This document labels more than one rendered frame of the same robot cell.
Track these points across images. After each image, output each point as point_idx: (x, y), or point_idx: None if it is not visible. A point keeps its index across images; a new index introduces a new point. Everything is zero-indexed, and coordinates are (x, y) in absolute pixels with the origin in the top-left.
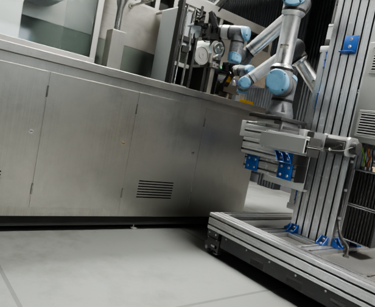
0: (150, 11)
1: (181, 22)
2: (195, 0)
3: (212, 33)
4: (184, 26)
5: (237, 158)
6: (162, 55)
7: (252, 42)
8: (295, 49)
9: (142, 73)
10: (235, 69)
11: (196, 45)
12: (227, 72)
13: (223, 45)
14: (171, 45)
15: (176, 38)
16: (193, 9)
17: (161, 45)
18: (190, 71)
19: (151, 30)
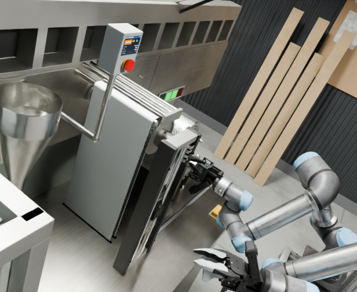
0: (62, 75)
1: (160, 189)
2: (146, 11)
3: (246, 285)
4: (163, 185)
5: (195, 272)
6: (98, 179)
7: (302, 276)
8: (330, 204)
9: (48, 175)
10: (221, 192)
11: (174, 194)
12: (202, 179)
13: (199, 127)
14: (134, 216)
15: (148, 214)
16: (173, 119)
17: (94, 157)
18: (158, 230)
19: (65, 104)
